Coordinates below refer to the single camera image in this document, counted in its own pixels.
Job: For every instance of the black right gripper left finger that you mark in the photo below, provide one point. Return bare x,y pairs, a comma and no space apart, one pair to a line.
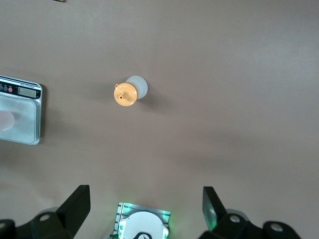
74,211

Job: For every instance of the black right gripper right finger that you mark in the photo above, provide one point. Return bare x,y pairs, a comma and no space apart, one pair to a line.
216,219

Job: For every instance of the translucent orange-capped sauce bottle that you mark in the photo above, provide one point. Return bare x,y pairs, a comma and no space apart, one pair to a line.
124,95

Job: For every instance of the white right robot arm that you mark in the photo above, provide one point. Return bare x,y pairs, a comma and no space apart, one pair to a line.
144,224

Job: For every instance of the silver digital kitchen scale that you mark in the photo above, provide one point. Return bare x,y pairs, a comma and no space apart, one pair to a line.
25,122

